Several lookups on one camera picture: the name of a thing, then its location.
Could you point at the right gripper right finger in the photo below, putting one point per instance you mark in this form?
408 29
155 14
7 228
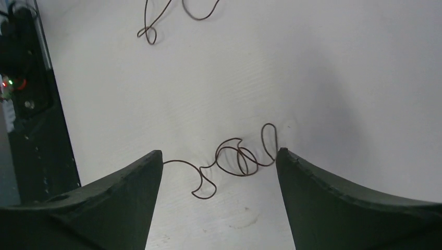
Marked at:
326 211

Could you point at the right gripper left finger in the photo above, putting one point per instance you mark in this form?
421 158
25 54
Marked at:
113 212

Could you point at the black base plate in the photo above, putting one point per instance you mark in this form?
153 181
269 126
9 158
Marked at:
37 161

